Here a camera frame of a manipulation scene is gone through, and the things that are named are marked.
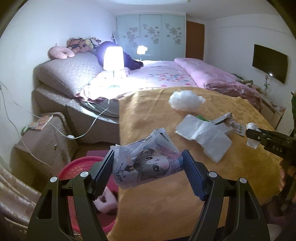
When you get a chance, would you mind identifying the pink floor mat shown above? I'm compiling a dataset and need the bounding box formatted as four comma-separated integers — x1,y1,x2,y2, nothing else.
87,150,109,158

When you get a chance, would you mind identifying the silver pill blister pack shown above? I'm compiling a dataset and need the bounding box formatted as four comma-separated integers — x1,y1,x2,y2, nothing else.
232,123,245,136

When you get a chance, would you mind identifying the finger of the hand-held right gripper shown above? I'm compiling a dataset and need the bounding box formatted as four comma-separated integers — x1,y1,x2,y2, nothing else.
245,128,266,145

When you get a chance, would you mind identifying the multicolour plush toy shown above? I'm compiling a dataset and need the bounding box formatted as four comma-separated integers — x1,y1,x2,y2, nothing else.
84,37,102,49

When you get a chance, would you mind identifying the pink neck pillow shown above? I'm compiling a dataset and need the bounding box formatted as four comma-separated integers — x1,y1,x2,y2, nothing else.
49,46,75,59

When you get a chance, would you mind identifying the white foam net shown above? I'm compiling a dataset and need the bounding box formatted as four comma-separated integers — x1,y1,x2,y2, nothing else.
94,189,117,212

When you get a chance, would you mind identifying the pink plastic basket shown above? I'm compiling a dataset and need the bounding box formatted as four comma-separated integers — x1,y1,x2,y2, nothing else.
57,156,118,234

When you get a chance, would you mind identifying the low wooden cabinet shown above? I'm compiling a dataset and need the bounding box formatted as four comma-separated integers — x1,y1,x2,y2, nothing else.
264,96,287,127

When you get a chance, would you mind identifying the pink quilt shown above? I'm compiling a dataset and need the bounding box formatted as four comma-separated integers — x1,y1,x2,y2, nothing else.
174,58,262,109

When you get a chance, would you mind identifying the brown door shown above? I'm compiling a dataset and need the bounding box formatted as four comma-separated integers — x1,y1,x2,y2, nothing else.
186,21,205,61

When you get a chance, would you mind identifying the clear plastic bag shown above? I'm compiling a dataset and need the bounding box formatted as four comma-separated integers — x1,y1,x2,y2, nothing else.
169,90,206,110

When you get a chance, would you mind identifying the floral bedsheet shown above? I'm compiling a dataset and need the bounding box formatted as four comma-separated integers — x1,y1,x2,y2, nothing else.
76,60,199,102

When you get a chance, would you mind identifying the white table lamp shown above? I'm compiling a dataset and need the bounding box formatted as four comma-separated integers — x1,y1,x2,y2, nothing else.
103,46,124,90

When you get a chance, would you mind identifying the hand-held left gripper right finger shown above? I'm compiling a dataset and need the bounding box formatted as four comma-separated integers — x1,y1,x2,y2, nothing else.
183,150,271,241

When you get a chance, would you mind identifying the floral sliding wardrobe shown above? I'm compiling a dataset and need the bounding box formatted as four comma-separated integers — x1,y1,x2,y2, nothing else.
116,14,186,62

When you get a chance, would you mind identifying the yellow patterned blanket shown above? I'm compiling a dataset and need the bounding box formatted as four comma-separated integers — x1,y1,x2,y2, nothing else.
118,87,285,230

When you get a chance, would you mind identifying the white charger cable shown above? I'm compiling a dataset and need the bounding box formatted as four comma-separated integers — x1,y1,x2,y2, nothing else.
20,137,52,168

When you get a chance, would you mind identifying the book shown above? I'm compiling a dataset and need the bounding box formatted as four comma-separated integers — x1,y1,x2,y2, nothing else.
30,115,53,130

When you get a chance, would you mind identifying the white tissue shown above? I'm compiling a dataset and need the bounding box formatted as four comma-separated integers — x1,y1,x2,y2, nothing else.
245,123,260,149

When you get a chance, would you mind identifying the beige patterned curtain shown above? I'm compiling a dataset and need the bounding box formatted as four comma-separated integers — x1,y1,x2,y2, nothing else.
0,160,47,229

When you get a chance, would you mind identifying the torn foil carton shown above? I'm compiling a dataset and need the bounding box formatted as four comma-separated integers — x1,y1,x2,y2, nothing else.
213,113,234,133

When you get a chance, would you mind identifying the cartoon printed packet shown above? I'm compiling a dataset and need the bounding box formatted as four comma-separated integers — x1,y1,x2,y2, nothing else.
110,128,184,190

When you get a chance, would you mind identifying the brown plush toy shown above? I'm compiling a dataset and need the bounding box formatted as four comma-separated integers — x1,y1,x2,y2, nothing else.
67,37,92,54

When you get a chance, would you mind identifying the black wall television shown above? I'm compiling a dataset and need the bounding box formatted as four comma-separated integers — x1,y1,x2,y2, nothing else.
252,44,288,84

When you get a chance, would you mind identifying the grey headboard cushion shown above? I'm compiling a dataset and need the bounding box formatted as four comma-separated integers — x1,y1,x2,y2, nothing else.
38,54,104,98

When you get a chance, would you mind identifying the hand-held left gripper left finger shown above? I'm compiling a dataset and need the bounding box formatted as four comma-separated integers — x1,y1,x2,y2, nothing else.
26,149,115,241

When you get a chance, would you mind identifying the white crumpled paper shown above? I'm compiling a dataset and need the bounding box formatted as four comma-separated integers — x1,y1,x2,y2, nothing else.
175,114,232,163

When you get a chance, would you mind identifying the grey upholstered bed frame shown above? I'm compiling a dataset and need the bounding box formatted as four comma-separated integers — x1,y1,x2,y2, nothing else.
31,88,121,144

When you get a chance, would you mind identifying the dark purple plush toy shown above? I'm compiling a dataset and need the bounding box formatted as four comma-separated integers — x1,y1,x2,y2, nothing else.
96,41,144,70

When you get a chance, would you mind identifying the white lamp cord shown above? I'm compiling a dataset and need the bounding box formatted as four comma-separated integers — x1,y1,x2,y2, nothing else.
0,81,111,139

